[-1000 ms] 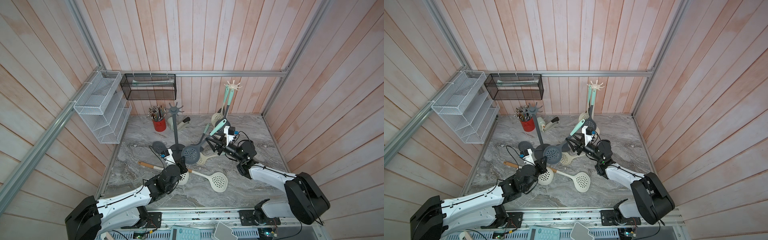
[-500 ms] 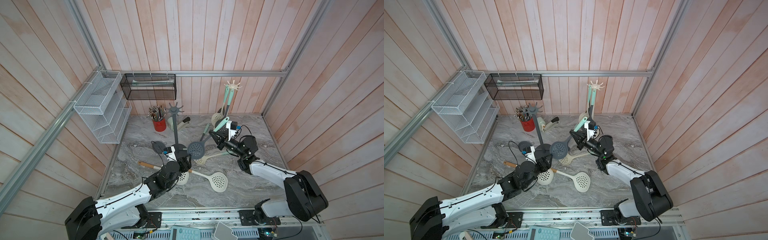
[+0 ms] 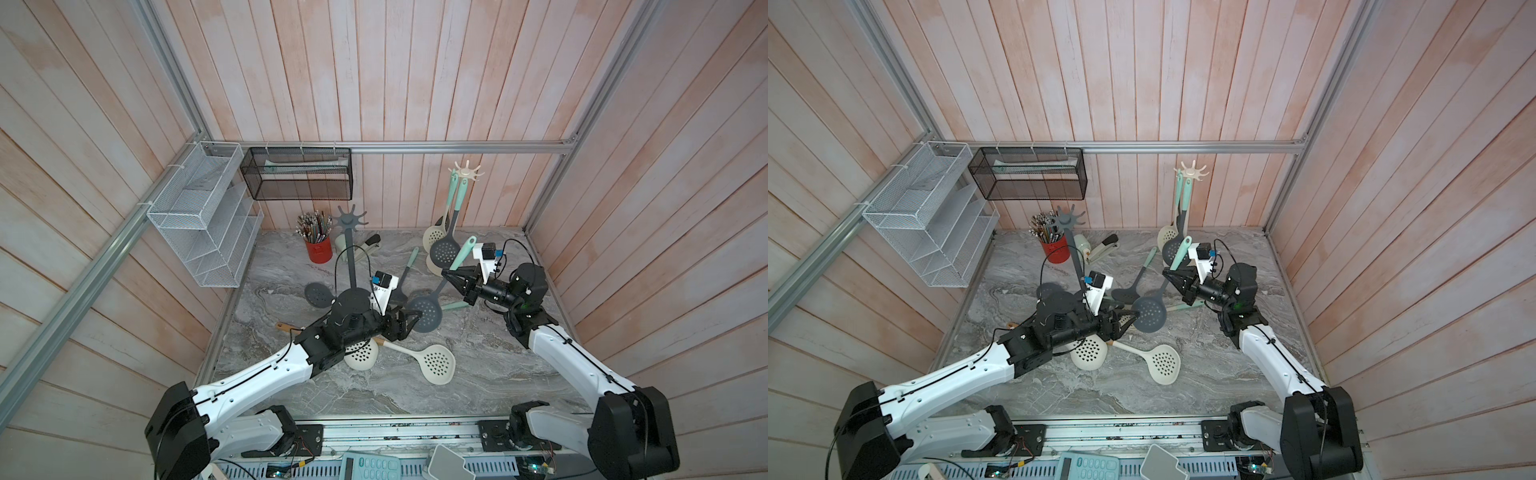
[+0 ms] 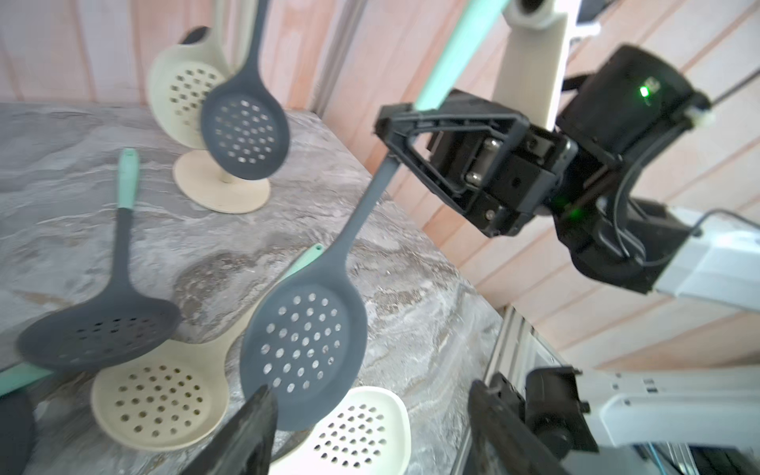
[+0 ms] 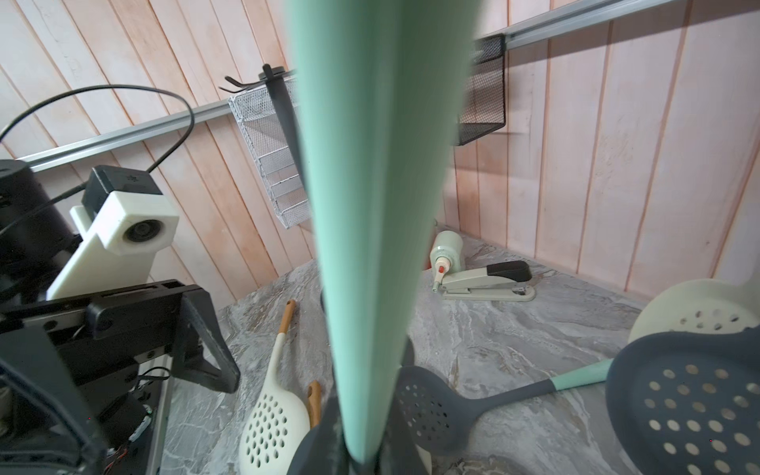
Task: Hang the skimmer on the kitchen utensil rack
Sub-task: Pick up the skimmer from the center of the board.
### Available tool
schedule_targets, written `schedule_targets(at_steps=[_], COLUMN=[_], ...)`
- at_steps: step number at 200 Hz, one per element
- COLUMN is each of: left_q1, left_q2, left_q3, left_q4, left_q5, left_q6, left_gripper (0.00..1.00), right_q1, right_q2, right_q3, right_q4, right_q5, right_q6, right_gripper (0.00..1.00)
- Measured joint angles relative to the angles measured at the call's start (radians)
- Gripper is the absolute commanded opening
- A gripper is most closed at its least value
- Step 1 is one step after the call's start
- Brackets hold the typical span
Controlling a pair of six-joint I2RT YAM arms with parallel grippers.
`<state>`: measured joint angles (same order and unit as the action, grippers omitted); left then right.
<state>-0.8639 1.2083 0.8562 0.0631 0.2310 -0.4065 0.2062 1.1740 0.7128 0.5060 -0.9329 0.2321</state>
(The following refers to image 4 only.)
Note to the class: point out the cream utensil rack stand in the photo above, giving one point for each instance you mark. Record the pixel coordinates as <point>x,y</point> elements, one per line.
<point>198,175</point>

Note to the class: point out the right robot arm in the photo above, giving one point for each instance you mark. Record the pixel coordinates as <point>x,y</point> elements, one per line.
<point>594,171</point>

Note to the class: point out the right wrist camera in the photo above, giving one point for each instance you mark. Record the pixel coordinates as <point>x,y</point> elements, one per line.
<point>534,63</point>

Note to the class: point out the grey skimmer front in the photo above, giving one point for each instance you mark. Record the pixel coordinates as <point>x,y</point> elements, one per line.
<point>308,335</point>

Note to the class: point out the cream skimmer under pile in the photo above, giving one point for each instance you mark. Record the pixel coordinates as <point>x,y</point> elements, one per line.
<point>171,397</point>

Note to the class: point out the large cream skimmer left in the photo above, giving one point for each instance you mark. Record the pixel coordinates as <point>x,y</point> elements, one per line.
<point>20,376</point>

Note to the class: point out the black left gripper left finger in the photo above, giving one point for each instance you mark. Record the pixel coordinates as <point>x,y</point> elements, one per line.
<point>244,445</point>

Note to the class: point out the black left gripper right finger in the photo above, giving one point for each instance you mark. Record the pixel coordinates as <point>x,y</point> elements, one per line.
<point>501,441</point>

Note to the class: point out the cream skimmer centre front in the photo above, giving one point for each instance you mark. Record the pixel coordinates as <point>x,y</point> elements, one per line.
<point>368,432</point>

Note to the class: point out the grey utensil rack stand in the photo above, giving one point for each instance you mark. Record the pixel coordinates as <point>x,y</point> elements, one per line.
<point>18,432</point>

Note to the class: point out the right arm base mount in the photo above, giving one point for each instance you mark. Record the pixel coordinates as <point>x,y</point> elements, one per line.
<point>551,408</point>

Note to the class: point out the grey skimmer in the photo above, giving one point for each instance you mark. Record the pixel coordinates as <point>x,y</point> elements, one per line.
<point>308,335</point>
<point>117,325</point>

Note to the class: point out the grey skimmer hung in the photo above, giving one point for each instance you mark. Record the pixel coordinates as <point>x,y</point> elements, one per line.
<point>195,36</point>
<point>244,128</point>

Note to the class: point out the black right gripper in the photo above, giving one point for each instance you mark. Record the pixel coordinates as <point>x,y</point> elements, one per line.
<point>496,184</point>

